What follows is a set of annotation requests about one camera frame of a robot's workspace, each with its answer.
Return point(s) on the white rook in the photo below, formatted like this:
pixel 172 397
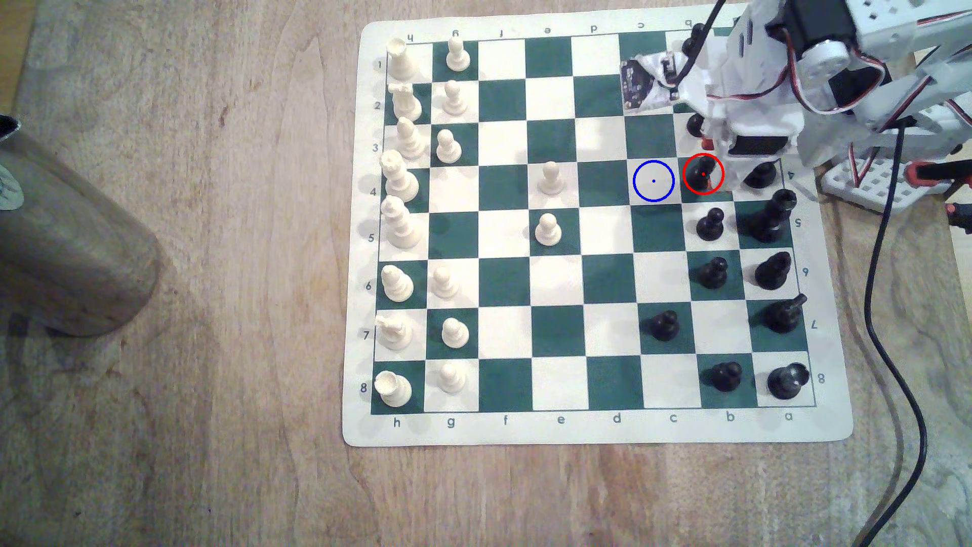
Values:
pixel 401 61
pixel 393 389

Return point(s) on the tape-wrapped gripper camera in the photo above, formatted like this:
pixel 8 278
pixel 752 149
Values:
pixel 645 80

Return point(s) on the black rook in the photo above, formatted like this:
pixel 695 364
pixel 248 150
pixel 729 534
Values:
pixel 787 382

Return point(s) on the white pawn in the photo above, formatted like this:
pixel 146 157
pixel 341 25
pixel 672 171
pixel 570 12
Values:
pixel 457 57
pixel 452 377
pixel 445 283
pixel 455 333
pixel 453 99
pixel 553 181
pixel 547 230
pixel 448 148

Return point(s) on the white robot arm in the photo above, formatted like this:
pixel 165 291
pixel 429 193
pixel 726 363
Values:
pixel 888 19

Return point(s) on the white king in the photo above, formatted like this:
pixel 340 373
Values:
pixel 400 224

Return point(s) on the black bishop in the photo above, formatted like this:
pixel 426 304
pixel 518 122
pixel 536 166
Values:
pixel 774 271

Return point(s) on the black queen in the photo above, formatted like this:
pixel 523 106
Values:
pixel 759 176

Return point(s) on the green white chess mat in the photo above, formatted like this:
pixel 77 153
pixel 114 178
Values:
pixel 505 281

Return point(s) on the black knight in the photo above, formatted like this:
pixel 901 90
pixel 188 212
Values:
pixel 784 315

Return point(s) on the grey metal cylinder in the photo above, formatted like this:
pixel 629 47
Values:
pixel 68 243

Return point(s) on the red black table clamp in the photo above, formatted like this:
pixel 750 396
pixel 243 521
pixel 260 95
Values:
pixel 938 172

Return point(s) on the white taped gripper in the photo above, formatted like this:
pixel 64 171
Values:
pixel 758 145

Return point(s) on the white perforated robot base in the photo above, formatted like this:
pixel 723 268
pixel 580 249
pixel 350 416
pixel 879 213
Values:
pixel 873 182

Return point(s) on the black king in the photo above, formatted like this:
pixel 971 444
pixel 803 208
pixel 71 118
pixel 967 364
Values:
pixel 768 219

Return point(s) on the white bishop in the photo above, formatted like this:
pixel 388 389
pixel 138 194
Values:
pixel 411 140
pixel 396 283

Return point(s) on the black pawn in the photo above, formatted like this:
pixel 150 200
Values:
pixel 711 226
pixel 695 124
pixel 700 176
pixel 664 325
pixel 713 273
pixel 726 376
pixel 691 42

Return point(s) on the white knight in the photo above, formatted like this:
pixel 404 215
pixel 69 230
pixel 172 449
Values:
pixel 394 333
pixel 405 102

